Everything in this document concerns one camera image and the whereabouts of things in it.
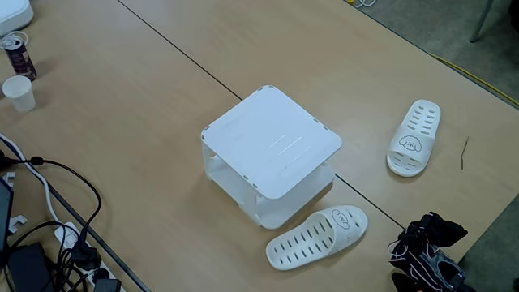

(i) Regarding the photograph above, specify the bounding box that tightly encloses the white slipper with dog print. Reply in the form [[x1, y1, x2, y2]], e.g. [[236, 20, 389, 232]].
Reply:
[[265, 204, 369, 272], [385, 99, 442, 178]]

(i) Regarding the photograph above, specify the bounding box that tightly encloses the white two-tier shoe rack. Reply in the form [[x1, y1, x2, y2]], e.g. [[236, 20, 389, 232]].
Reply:
[[200, 84, 343, 231]]

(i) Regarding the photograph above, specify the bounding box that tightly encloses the grey chair leg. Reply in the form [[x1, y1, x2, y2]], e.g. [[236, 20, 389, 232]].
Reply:
[[469, 0, 496, 44]]

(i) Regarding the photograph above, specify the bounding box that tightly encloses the black plug adapter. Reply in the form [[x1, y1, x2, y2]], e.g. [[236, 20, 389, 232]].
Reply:
[[92, 277, 122, 292]]

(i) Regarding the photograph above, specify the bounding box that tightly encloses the black power plug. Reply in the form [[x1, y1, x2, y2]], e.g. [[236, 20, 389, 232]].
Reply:
[[71, 229, 102, 272]]

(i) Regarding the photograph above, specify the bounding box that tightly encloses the white power strip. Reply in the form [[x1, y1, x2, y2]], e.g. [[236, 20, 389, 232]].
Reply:
[[54, 221, 127, 292]]

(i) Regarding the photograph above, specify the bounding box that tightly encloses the black power adapter brick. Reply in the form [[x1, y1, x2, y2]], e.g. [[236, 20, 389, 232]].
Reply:
[[6, 242, 54, 292]]

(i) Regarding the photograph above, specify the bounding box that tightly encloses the black laptop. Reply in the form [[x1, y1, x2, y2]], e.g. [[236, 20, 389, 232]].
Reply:
[[0, 178, 15, 255]]

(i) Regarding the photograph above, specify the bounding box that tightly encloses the white paper cup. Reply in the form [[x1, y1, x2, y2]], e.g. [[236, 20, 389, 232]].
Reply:
[[1, 75, 37, 113]]

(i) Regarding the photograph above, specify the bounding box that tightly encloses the white flat device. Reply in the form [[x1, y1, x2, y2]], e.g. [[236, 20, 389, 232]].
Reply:
[[0, 0, 35, 37]]

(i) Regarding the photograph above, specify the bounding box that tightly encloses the yellow cable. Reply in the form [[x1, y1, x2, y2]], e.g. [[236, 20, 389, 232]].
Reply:
[[429, 52, 519, 107]]

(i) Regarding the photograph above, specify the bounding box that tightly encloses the thick white power cord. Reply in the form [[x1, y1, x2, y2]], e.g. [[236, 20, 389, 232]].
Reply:
[[0, 133, 62, 228]]

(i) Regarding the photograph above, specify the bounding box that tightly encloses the black cable with inline connector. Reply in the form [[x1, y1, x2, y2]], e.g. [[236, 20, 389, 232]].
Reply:
[[0, 156, 102, 248]]

